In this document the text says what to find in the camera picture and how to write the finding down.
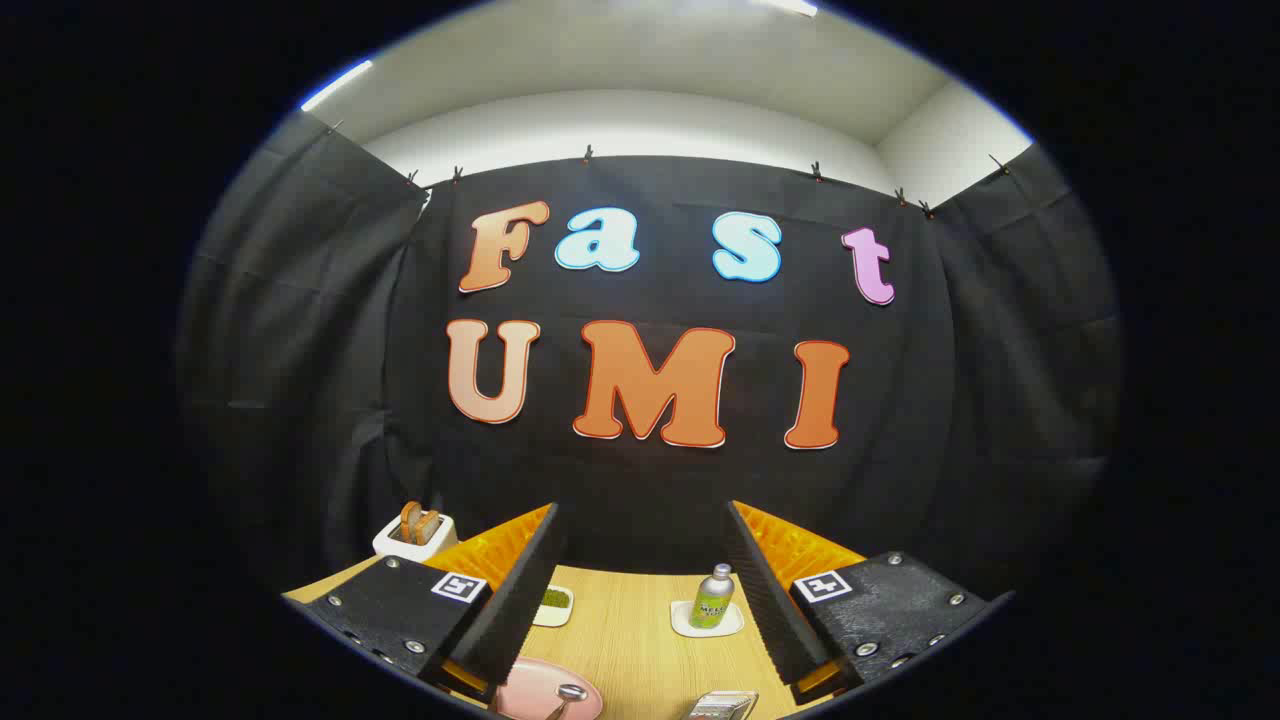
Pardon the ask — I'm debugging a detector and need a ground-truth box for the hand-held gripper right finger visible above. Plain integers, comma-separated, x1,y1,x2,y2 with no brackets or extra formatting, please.
726,500,1014,707

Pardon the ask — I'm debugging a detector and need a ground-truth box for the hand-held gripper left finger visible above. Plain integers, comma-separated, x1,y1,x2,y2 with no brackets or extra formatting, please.
298,502,564,704

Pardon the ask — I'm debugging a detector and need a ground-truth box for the green soda bottle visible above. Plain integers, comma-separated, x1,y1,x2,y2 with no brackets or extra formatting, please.
688,563,736,630

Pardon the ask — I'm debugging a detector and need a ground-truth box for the white square coaster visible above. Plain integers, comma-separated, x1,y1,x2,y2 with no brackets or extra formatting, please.
670,598,745,639

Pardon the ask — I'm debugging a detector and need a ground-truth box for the pink round plate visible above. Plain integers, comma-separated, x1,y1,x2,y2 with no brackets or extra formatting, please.
495,657,605,720

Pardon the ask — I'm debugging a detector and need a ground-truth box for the metal drain basket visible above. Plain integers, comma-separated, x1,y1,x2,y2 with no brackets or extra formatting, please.
683,690,759,720

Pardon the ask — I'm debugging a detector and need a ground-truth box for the white toaster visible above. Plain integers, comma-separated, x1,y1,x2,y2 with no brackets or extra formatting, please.
372,512,459,563

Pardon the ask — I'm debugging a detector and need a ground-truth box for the row of black cloth clips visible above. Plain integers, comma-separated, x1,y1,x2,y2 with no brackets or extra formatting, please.
325,120,1011,217

